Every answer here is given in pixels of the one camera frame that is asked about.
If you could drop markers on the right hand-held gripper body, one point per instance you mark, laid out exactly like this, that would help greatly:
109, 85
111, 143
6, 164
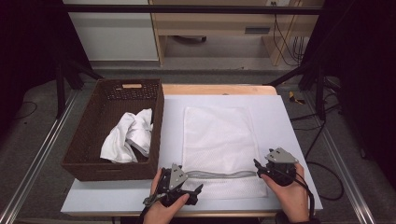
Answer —
281, 161

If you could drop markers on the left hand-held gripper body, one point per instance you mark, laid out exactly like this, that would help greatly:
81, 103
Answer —
177, 175

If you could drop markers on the white mesh laundry bag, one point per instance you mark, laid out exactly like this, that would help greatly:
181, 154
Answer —
218, 140

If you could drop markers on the white cloth garment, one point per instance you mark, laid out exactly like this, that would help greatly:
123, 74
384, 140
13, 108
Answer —
124, 137

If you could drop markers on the brown woven basket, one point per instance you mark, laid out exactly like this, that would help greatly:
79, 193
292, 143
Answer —
81, 140

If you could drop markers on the person's left hand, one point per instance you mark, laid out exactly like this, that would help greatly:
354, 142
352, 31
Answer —
158, 214

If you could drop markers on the person's right hand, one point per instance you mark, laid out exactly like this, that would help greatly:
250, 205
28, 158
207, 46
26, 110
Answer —
292, 199

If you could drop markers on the white table cover board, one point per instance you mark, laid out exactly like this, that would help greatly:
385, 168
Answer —
280, 124

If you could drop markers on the yellow and black tool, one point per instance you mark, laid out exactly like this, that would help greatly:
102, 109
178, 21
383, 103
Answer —
292, 97

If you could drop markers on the black tripod stand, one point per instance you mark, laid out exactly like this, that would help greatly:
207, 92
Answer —
60, 93
320, 99

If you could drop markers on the black curtain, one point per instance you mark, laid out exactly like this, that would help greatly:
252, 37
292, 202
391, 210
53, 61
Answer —
367, 77
28, 46

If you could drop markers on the light wooden desk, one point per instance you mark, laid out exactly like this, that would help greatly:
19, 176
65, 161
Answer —
214, 23

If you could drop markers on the white cabinet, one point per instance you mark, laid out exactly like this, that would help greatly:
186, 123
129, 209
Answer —
115, 37

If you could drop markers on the black horizontal bar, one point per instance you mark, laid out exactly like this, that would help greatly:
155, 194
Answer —
186, 9

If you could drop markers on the aluminium rail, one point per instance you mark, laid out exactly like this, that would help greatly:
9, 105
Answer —
348, 177
37, 158

